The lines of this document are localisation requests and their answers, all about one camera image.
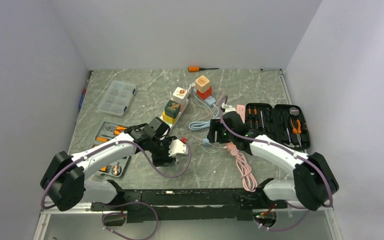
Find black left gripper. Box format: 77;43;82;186
149;135;177;167

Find light blue charger plug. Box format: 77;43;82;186
202;138;212;147

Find small pink plug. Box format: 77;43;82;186
225;142;236;151

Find pink round plug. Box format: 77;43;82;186
228;147;239;156

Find light blue power strip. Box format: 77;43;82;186
188;83;216;107

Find pink power strip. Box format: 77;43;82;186
236;104;246;123

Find red cube adapter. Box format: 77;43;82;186
196;86;212;100

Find white cube charger with picture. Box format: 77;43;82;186
171;87;189;105

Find peach cube charger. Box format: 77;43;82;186
194;75;211;93

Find pink cable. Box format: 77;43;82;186
231;147;258;193

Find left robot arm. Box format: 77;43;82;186
40;117;189;212

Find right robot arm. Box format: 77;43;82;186
207;111;339;211

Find yellow cube adapter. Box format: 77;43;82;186
161;111;178;125

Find dark green cube charger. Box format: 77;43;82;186
164;100;181;118

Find grey open tool case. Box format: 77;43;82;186
89;121;131;178

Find clear plastic screw organizer box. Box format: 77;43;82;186
97;80;137;117

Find orange screwdriver at back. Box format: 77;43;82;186
187;66;219;73

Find black open tool case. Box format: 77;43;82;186
245;103;311;151

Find long nose orange pliers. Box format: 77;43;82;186
290;118;302;147

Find blue red pen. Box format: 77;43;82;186
78;79;89;111

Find light blue coiled cable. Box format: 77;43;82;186
188;105;221;132

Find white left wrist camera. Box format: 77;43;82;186
168;139;189;157

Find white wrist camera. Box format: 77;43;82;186
168;139;189;157
220;103;237;115

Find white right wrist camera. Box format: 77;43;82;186
220;103;237;115

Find orange handled combination pliers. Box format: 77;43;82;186
105;126;127;136

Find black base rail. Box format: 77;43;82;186
90;188;287;223

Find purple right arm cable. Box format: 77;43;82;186
219;95;335;232

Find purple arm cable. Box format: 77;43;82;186
219;95;335;232
40;140;193;240

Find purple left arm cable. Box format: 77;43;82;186
40;140;193;240

